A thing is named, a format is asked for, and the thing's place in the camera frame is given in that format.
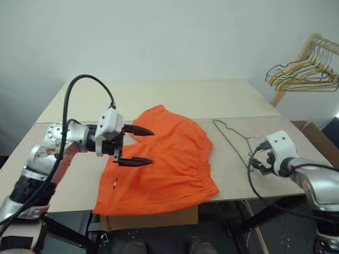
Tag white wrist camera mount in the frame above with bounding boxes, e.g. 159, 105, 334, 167
265, 130, 297, 177
94, 107, 124, 157

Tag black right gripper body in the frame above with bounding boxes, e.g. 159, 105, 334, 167
255, 148, 276, 175

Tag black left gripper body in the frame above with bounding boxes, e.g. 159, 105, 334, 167
101, 129, 126, 157

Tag black box with white marking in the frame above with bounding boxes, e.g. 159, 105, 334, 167
86, 211, 111, 254

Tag dark rounded shape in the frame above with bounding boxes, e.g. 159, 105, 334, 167
121, 239, 149, 254
188, 236, 212, 254

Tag thin wooden slat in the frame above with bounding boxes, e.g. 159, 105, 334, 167
243, 199, 268, 254

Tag black table frame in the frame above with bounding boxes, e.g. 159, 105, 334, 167
44, 201, 308, 254

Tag dark flat panel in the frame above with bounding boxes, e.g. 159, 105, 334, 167
320, 116, 339, 149

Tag bunch of wire hangers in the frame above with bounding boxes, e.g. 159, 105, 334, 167
267, 39, 339, 89

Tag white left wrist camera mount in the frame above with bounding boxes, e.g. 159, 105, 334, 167
94, 107, 124, 157

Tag flat brown cardboard box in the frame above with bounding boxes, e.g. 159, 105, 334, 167
99, 205, 199, 231

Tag wooden clothes rack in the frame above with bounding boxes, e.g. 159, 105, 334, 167
270, 33, 339, 108

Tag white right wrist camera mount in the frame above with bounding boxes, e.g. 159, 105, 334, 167
265, 130, 297, 177

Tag thin wire hanger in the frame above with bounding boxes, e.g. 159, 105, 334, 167
212, 119, 268, 170

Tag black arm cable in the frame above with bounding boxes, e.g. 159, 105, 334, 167
247, 142, 339, 220
0, 75, 118, 231

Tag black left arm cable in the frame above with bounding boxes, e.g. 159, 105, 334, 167
0, 75, 118, 231

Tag open brown cardboard box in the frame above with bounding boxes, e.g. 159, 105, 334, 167
291, 120, 339, 167

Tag dark green wire hanger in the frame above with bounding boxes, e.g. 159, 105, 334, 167
265, 42, 339, 93

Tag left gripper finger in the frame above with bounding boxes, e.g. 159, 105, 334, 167
122, 123, 155, 138
113, 148, 154, 167

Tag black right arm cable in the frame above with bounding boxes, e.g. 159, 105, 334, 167
247, 142, 339, 220

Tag orange shorts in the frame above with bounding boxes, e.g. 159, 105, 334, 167
92, 104, 220, 216

